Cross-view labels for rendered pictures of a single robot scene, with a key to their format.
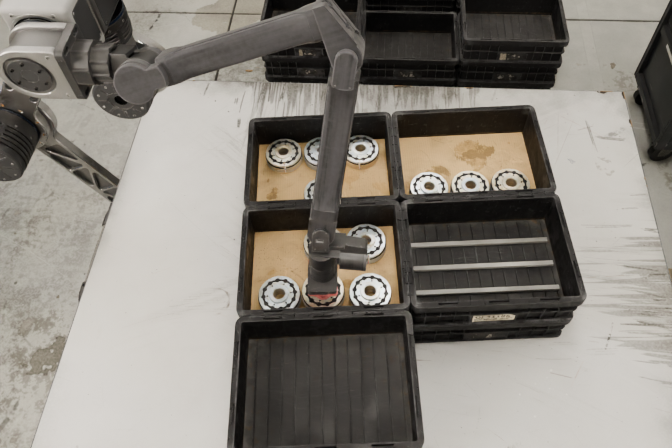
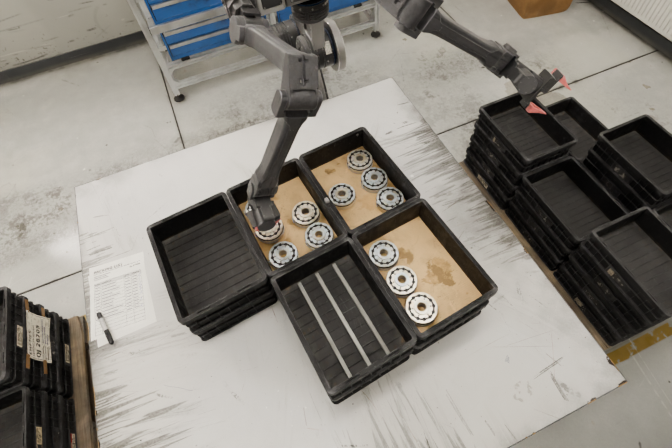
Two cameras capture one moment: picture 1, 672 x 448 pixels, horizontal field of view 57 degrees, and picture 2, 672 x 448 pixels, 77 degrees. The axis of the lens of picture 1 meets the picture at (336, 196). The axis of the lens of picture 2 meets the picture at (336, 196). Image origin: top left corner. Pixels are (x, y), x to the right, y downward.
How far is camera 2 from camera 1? 0.93 m
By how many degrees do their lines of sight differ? 34
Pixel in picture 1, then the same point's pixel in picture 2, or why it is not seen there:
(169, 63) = (247, 31)
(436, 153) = (422, 247)
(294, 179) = (347, 176)
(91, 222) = not seen: hidden behind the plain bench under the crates
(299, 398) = (204, 251)
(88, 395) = (187, 165)
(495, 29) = (640, 254)
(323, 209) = (257, 175)
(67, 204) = not seen: hidden behind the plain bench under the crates
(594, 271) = (407, 415)
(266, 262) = (281, 192)
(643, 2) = not seen: outside the picture
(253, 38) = (270, 47)
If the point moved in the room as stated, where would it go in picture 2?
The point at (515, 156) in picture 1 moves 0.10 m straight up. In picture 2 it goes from (456, 303) to (462, 292)
